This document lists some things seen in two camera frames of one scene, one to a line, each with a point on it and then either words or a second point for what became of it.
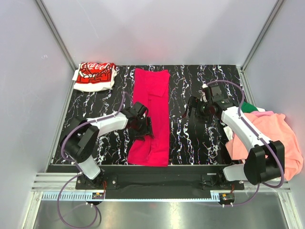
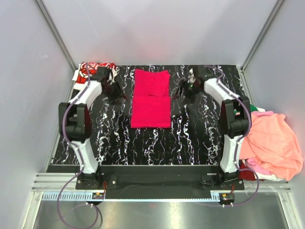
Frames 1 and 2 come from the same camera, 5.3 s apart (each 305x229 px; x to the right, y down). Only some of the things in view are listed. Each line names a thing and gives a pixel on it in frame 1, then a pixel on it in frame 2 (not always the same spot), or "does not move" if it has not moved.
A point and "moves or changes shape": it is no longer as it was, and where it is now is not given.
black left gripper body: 145,129 -> 115,91
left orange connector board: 97,195 does not move
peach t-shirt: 274,127 does not move
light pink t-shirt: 259,114 does not move
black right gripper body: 193,109 -> 182,89
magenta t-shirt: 152,87 moves or changes shape
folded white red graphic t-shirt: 94,77 does not move
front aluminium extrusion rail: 63,187 does not move
